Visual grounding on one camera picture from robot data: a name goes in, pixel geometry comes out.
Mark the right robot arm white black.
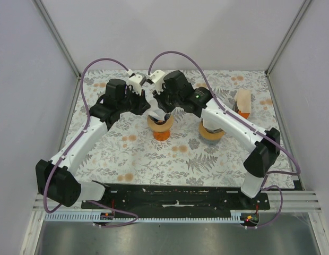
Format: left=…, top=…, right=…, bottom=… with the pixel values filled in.
left=149, top=70, right=281, bottom=209

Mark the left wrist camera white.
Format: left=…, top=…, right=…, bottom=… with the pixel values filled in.
left=127, top=74, right=147, bottom=96

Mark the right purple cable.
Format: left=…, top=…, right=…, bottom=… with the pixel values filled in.
left=148, top=50, right=302, bottom=230

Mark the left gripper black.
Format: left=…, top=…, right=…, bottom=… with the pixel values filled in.
left=118, top=87, right=151, bottom=116

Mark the orange glass carafe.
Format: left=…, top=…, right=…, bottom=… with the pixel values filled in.
left=153, top=130, right=170, bottom=141

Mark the white cable duct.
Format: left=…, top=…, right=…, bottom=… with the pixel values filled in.
left=44, top=209, right=259, bottom=223

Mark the right aluminium frame post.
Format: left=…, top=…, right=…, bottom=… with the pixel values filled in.
left=265, top=0, right=313, bottom=77

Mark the blue plastic dripper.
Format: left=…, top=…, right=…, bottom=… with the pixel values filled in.
left=149, top=114, right=171, bottom=125

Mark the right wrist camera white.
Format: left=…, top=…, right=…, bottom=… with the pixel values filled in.
left=149, top=70, right=167, bottom=94

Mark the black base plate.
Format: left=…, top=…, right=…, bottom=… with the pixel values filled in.
left=97, top=183, right=271, bottom=211

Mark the aluminium rail front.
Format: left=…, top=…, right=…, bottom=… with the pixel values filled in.
left=266, top=190, right=322, bottom=213

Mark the coffee filter box orange black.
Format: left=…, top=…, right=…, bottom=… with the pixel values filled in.
left=233, top=89, right=252, bottom=119

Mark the aluminium frame post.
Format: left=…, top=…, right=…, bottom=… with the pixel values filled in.
left=265, top=0, right=313, bottom=77
left=32, top=0, right=81, bottom=80

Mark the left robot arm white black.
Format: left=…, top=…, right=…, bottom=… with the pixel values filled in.
left=36, top=74, right=150, bottom=209

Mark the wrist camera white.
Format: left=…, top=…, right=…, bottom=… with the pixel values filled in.
left=149, top=70, right=167, bottom=94
left=127, top=74, right=147, bottom=96

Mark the left aluminium frame post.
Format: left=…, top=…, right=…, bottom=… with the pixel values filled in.
left=32, top=0, right=81, bottom=80

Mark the floral tablecloth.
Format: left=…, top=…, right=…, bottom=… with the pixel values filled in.
left=52, top=69, right=295, bottom=188

